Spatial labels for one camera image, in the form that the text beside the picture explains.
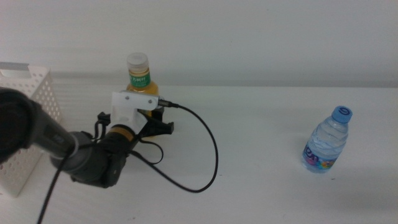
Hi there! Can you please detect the yellow tea bottle green label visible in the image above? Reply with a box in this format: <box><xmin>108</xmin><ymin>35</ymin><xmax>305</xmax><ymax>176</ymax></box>
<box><xmin>126</xmin><ymin>52</ymin><xmax>160</xmax><ymax>138</ymax></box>

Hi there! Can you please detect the small water bottle blue cap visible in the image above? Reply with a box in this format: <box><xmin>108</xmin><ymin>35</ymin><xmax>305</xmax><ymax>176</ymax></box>
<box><xmin>301</xmin><ymin>105</ymin><xmax>353</xmax><ymax>174</ymax></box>

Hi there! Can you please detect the white perforated plastic basket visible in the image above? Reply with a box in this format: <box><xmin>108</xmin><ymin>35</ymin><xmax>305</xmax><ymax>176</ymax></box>
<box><xmin>0</xmin><ymin>61</ymin><xmax>62</xmax><ymax>198</ymax></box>

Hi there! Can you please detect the thin black left gripper cable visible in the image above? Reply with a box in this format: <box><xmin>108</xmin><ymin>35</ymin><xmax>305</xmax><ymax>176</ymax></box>
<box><xmin>95</xmin><ymin>111</ymin><xmax>164</xmax><ymax>166</ymax></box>

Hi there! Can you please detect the thick black left camera cable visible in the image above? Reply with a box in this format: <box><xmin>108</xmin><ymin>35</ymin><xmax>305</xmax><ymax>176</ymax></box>
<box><xmin>37</xmin><ymin>98</ymin><xmax>219</xmax><ymax>224</ymax></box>

